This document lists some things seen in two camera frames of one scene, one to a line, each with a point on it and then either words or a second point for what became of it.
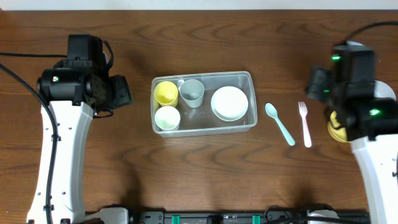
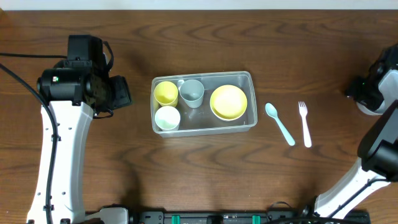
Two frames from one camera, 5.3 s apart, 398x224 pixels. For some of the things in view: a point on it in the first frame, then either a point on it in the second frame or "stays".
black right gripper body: x=318 y=84 to x=352 y=91
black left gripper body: x=121 y=91 stays
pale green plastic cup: x=167 y=118 stays
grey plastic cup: x=192 y=91 stays
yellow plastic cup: x=165 y=94 stays
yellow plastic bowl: x=339 y=134 to x=228 y=102
